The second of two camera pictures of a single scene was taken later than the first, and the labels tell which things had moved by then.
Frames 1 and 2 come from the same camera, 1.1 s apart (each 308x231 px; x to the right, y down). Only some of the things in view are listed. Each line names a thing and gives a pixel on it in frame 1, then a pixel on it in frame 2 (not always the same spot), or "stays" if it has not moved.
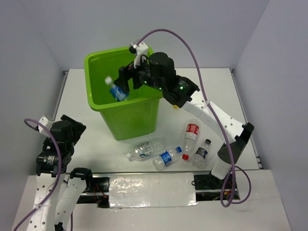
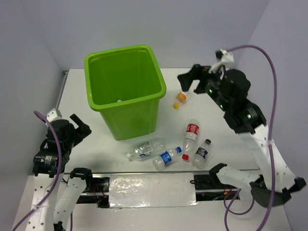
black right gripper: [125, 73] → [186, 79]
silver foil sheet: [154, 190] stays
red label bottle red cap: [192, 131] stays
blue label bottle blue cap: [165, 158] stays
